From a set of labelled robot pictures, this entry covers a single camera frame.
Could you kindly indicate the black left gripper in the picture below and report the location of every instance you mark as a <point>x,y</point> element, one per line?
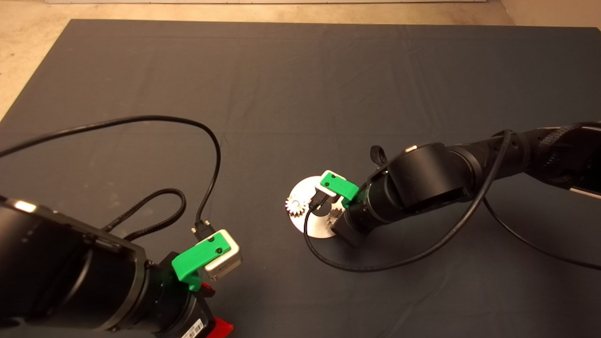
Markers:
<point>178,312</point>

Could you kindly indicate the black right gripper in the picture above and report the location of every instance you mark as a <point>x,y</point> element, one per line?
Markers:
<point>354,225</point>

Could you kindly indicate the small steel planetary gear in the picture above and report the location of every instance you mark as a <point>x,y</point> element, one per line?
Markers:
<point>335,217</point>
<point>296,205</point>

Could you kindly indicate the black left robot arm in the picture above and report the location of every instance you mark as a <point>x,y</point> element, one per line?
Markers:
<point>65,277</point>

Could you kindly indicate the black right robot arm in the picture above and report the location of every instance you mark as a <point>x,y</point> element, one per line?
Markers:
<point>432,178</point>

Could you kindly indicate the round metal carrier plate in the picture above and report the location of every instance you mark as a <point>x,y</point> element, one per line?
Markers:
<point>303,188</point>

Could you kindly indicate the dark grey table cloth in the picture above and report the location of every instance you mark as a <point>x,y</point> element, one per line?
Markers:
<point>328,94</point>

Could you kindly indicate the green right camera mount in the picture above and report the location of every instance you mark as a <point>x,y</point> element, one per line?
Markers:
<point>340,187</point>

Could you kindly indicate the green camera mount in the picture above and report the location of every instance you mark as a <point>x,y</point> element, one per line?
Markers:
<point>192,260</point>
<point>340,187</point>

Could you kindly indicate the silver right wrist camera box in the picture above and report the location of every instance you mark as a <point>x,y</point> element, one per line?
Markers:
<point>324,190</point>

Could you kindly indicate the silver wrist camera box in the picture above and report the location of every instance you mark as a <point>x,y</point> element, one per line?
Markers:
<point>324,190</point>
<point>225,263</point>

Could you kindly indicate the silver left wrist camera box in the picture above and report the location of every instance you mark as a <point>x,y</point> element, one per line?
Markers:
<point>225,263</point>

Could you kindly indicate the green left camera mount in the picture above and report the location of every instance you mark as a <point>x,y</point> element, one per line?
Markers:
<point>192,260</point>

